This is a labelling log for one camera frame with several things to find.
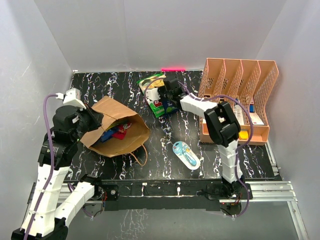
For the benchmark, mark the red snack packet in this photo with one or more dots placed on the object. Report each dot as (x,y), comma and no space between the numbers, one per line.
(123,128)

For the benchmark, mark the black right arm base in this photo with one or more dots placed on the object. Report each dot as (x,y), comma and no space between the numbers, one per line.
(227,191)

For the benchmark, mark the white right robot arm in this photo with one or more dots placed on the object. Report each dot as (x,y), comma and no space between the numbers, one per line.
(222,125)

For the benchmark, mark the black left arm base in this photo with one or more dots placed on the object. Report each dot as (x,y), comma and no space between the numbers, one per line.
(105,192)

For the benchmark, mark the dark blue potato chips bag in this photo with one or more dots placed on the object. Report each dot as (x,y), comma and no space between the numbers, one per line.
(110,133)

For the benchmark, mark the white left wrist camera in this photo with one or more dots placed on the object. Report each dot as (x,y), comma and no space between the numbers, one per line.
(71,98)

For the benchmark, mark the green cassava chips bag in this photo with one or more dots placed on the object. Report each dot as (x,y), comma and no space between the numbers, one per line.
(149,86)

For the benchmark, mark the toothbrush blister pack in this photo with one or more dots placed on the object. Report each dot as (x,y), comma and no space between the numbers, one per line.
(186,155)

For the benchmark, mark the yellow item in organizer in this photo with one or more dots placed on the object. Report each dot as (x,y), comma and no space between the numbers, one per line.
(244,135)

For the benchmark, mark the aluminium rail frame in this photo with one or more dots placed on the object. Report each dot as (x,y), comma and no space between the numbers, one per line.
(189,194)

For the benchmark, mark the orange plastic file organizer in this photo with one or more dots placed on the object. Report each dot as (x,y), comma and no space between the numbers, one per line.
(248,81)

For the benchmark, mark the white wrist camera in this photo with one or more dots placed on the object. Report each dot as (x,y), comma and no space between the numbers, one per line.
(71,98)
(152,94)

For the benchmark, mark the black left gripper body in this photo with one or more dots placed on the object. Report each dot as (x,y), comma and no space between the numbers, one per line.
(84,126)

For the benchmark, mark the brown paper bag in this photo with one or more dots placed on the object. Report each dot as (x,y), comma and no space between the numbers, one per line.
(116,113)

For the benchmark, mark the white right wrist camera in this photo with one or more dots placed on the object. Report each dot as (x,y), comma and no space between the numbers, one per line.
(152,94)

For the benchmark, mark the blue Burts chips bag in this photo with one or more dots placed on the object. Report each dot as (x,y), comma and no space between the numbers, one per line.
(168,106)

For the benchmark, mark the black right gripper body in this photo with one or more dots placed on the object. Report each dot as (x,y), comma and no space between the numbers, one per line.
(162,91)

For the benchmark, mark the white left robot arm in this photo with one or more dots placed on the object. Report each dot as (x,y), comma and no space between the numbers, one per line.
(45,219)

